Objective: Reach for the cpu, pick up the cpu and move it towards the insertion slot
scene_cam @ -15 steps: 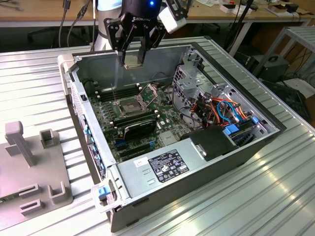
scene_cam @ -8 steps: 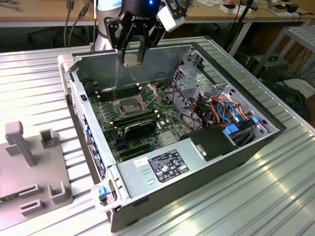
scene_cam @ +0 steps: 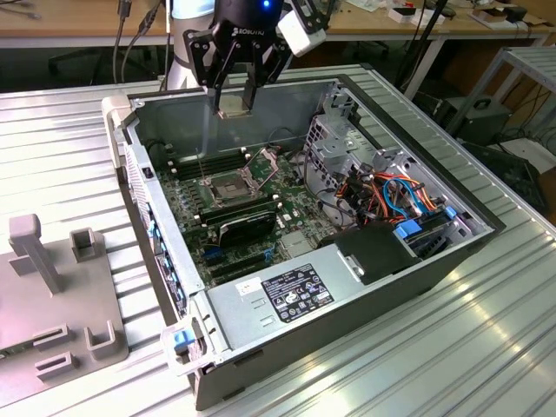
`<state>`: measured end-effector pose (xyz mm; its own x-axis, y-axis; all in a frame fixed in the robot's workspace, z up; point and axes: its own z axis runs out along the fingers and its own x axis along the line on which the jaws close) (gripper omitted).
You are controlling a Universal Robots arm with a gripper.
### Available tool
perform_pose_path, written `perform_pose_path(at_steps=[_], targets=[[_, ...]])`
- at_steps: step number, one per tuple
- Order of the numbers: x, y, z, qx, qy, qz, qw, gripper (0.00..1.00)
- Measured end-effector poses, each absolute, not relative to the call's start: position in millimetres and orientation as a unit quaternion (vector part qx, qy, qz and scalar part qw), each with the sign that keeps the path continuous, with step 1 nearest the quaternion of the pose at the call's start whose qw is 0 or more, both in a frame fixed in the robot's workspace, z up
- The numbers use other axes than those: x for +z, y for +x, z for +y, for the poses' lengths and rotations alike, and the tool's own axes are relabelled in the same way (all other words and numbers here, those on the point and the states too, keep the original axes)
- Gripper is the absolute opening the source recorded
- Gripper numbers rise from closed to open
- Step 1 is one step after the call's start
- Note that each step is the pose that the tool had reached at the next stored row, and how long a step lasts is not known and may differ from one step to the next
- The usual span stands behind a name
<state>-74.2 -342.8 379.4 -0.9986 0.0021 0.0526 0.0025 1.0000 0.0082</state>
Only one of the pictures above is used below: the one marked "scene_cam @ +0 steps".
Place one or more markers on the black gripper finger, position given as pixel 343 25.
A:
pixel 271 61
pixel 200 56

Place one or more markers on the silver CPU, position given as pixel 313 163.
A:
pixel 232 106

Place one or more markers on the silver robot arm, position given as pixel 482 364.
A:
pixel 178 65

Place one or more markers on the black RAM slot bank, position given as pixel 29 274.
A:
pixel 208 163
pixel 239 208

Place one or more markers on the CPU socket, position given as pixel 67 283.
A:
pixel 230 189

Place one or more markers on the black expansion slot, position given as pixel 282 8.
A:
pixel 236 260

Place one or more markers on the long wooden desk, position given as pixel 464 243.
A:
pixel 347 21

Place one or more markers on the silver drive cage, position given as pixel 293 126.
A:
pixel 330 152

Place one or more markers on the thin locking lever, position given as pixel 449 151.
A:
pixel 200 165

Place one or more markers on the green motherboard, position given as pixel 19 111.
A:
pixel 295 208

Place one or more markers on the black graphics card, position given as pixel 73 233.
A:
pixel 247 228

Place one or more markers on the black stand pole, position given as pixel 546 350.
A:
pixel 439 5

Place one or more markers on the silver chipset heatsink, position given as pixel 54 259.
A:
pixel 297 243

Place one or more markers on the blue disk carrier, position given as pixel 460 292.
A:
pixel 408 229

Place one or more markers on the black equipment case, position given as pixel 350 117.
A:
pixel 482 119

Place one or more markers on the black drive bay cover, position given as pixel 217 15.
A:
pixel 378 252

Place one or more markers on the flat cardboard piece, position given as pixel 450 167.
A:
pixel 491 17

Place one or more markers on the small blue clip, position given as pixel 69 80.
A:
pixel 450 212

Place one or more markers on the small black box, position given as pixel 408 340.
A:
pixel 518 14

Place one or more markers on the silver power supply unit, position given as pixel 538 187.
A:
pixel 243 321

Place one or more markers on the white metal shelf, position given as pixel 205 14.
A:
pixel 534 56

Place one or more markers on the black mesh panel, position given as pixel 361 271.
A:
pixel 512 174

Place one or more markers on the grey parts rack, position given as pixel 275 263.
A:
pixel 65 295

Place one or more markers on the blue case latch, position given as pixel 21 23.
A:
pixel 181 341

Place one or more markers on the open PC case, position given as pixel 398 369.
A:
pixel 304 360

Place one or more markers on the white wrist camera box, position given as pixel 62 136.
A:
pixel 299 35

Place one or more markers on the black camera bracket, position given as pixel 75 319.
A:
pixel 315 17

